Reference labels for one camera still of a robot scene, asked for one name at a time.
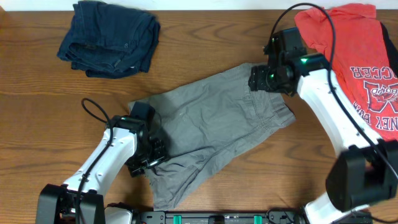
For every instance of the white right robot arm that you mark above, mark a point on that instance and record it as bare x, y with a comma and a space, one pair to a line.
365, 172

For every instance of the red printed t-shirt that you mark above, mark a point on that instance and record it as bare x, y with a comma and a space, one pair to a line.
351, 37

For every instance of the grey shorts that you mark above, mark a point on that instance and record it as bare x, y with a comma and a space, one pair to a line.
206, 124

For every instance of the folded dark navy garment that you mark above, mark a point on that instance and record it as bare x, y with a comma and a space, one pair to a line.
110, 41

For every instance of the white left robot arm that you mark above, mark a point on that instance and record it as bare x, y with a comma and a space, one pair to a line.
127, 141

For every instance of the black garment under red shirt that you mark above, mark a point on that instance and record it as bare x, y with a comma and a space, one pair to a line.
392, 53

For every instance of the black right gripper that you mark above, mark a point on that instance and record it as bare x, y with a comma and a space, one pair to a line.
257, 80

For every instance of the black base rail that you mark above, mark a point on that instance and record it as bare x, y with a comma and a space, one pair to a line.
217, 217

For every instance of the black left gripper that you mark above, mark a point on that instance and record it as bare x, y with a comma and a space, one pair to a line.
161, 154

